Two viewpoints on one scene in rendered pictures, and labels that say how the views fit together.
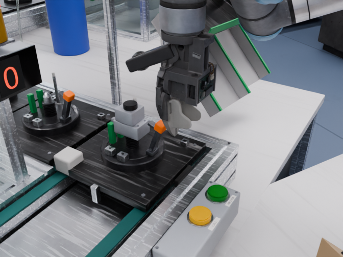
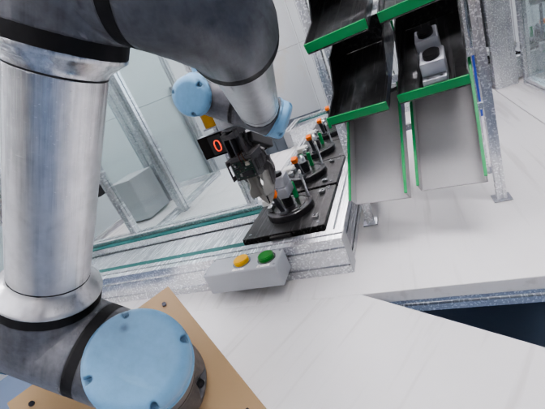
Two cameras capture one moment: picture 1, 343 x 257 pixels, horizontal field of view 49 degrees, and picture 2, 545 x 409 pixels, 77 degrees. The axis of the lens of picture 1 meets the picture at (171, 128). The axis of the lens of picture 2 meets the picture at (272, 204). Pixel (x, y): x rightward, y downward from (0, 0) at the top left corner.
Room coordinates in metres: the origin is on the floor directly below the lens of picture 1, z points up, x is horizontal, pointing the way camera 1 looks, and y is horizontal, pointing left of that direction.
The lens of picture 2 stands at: (0.54, -0.82, 1.36)
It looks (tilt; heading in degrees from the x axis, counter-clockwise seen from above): 21 degrees down; 84
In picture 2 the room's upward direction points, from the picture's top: 23 degrees counter-clockwise
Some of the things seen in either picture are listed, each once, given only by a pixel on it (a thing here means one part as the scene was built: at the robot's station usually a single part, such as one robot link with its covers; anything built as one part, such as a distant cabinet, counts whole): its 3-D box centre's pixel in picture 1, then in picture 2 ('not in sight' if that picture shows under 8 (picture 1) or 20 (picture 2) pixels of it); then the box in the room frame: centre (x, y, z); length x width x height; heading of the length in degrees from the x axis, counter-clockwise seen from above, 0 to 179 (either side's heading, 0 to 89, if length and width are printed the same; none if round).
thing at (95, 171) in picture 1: (133, 156); (292, 213); (0.68, 0.08, 0.96); 0.24 x 0.24 x 0.02; 58
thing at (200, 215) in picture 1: (200, 216); (242, 261); (0.50, -0.05, 0.96); 0.04 x 0.04 x 0.02
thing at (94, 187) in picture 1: (95, 193); not in sight; (0.58, 0.15, 0.95); 0.01 x 0.01 x 0.04; 58
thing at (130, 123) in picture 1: (127, 116); (281, 182); (0.69, 0.09, 1.06); 0.08 x 0.04 x 0.07; 58
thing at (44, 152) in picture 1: (48, 106); (304, 165); (0.82, 0.30, 1.01); 0.24 x 0.24 x 0.13; 58
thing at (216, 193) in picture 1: (217, 194); (266, 257); (0.56, -0.09, 0.96); 0.04 x 0.04 x 0.02
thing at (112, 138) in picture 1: (112, 132); not in sight; (0.69, 0.13, 1.01); 0.01 x 0.01 x 0.05; 58
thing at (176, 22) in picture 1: (183, 17); (232, 118); (0.62, -0.02, 1.29); 0.08 x 0.08 x 0.05
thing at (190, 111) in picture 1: (186, 113); (267, 188); (0.63, -0.03, 1.10); 0.06 x 0.03 x 0.09; 58
